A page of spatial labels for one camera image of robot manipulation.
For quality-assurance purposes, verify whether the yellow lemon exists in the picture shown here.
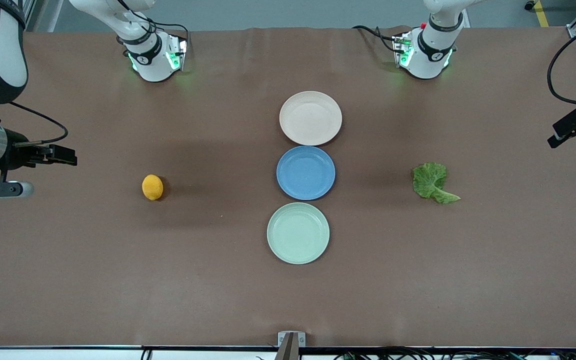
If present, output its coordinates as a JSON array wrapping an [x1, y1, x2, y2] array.
[[141, 174, 164, 201]]

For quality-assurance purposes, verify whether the beige pink plate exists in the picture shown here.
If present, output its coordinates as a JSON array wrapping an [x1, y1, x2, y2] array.
[[279, 91, 343, 147]]

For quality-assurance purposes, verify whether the grey metal bracket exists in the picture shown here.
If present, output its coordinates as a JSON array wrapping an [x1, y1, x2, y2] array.
[[277, 331, 306, 348]]

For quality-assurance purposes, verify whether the white table edge rail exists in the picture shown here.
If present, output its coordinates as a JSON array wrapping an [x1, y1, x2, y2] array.
[[0, 345, 576, 360]]

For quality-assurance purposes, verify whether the brown camera post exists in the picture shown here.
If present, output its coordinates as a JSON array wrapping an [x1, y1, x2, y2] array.
[[274, 332, 300, 360]]

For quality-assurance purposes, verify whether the blue plate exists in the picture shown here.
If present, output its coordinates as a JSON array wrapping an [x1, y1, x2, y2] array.
[[276, 145, 336, 201]]

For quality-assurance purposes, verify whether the green lettuce leaf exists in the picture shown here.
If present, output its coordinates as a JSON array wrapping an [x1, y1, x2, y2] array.
[[412, 162, 462, 205]]

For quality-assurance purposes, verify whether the light green plate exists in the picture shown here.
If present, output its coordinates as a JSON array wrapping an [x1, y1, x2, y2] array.
[[266, 202, 330, 265]]

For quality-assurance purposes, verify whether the black right base cable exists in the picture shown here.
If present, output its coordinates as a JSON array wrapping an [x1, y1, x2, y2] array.
[[115, 0, 191, 51]]

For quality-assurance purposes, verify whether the black base cable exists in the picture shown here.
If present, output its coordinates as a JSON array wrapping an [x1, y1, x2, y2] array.
[[351, 25, 410, 54], [115, 0, 191, 51]]

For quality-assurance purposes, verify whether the brown table cover sheet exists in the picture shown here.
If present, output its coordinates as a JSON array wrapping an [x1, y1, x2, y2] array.
[[0, 26, 576, 348]]

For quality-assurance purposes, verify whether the black left base cable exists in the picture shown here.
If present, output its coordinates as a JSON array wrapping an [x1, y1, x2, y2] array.
[[351, 25, 410, 54]]

